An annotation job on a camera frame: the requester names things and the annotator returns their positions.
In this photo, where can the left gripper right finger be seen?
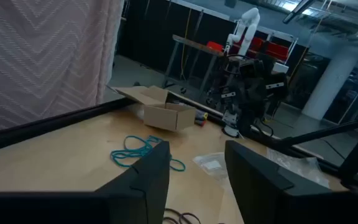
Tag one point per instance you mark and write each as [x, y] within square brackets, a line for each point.
[253, 186]

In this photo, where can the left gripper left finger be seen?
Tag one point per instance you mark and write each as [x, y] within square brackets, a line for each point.
[148, 186]

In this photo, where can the teal rubber bands bunch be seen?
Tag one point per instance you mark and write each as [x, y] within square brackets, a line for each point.
[126, 153]

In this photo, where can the brown cardboard box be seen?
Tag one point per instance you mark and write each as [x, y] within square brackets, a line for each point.
[166, 118]

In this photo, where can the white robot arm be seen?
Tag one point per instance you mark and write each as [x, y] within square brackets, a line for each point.
[249, 28]

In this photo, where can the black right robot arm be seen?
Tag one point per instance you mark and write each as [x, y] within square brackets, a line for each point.
[253, 93]

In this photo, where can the wide black rubber bands bunch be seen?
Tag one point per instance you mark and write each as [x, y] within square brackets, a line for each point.
[189, 214]

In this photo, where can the dark grey tool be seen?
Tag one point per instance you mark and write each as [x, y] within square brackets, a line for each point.
[198, 114]

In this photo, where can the white round pillar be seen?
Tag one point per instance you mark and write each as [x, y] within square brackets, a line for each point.
[331, 84]

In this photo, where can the dark glass cabinet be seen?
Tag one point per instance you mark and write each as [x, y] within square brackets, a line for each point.
[346, 93]

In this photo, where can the red storage bin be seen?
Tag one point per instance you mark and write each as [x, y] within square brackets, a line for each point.
[277, 51]
[257, 43]
[214, 46]

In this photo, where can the pink chevron curtain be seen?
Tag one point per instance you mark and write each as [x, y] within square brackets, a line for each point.
[42, 62]

